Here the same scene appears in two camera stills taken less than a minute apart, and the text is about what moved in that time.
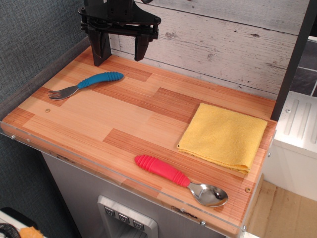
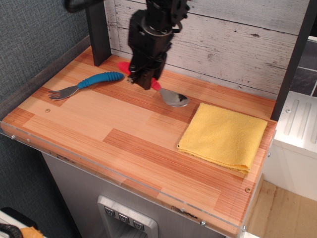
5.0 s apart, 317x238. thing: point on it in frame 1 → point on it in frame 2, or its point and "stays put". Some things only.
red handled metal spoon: (209, 195) → (175, 98)
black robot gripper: (100, 17) → (151, 31)
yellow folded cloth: (232, 139) stays put
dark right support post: (295, 57) stays put
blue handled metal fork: (107, 77) stays put
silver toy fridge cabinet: (99, 208) stays put
